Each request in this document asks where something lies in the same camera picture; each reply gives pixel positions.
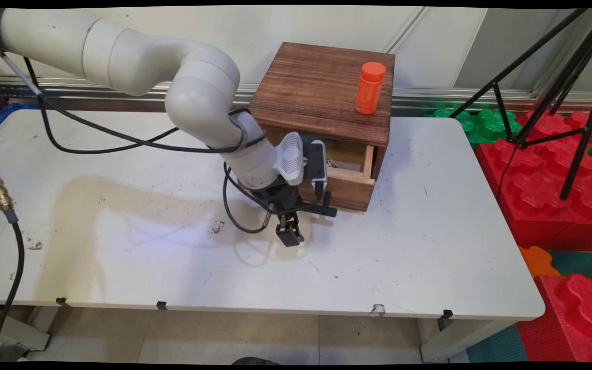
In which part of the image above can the aluminium wall rail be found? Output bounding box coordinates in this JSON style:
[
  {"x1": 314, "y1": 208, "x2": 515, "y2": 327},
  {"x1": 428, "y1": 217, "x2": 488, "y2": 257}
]
[{"x1": 0, "y1": 75, "x2": 592, "y2": 116}]

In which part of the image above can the white ribbed camera mount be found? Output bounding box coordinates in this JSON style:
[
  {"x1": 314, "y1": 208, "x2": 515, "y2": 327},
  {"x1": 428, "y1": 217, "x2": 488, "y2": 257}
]
[{"x1": 273, "y1": 132, "x2": 305, "y2": 187}]

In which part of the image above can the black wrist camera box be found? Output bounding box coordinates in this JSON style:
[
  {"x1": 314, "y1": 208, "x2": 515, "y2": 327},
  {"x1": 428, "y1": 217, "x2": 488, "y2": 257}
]
[{"x1": 304, "y1": 139, "x2": 328, "y2": 200}]

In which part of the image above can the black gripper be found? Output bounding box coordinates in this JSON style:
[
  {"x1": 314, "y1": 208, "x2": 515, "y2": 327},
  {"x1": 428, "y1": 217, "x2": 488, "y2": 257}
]
[{"x1": 251, "y1": 179, "x2": 306, "y2": 248}]

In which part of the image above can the wooden drawer with black handle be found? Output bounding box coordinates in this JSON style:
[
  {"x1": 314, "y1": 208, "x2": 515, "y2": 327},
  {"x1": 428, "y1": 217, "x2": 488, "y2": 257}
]
[{"x1": 296, "y1": 136, "x2": 380, "y2": 218}]

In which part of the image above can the black tripod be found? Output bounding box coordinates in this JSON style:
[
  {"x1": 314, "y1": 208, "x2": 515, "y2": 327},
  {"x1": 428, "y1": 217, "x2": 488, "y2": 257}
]
[{"x1": 449, "y1": 7, "x2": 592, "y2": 201}]

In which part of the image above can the teal foam mat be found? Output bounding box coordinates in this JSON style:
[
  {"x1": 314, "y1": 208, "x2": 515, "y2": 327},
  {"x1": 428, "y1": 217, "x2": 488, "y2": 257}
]
[
  {"x1": 467, "y1": 323, "x2": 529, "y2": 363},
  {"x1": 549, "y1": 250, "x2": 592, "y2": 278}
]

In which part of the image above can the white table leg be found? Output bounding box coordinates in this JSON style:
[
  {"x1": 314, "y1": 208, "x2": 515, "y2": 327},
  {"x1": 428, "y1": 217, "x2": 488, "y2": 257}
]
[
  {"x1": 419, "y1": 318, "x2": 515, "y2": 363},
  {"x1": 0, "y1": 305, "x2": 51, "y2": 353}
]

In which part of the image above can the brown wooden cabinet box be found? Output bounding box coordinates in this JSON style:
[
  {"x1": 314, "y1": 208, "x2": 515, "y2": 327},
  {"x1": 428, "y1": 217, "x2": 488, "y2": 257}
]
[{"x1": 249, "y1": 42, "x2": 396, "y2": 181}]

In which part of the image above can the large red foam block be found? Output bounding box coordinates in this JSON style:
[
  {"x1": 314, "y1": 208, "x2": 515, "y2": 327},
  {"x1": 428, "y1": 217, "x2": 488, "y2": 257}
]
[{"x1": 475, "y1": 110, "x2": 592, "y2": 252}]

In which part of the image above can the orange foam piece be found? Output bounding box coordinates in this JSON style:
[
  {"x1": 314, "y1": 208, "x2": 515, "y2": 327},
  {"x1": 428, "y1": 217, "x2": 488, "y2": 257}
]
[{"x1": 519, "y1": 246, "x2": 562, "y2": 279}]

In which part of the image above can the orange plastic bottle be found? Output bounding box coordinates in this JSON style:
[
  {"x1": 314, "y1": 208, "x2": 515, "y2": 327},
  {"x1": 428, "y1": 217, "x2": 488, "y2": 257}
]
[{"x1": 355, "y1": 62, "x2": 387, "y2": 116}]

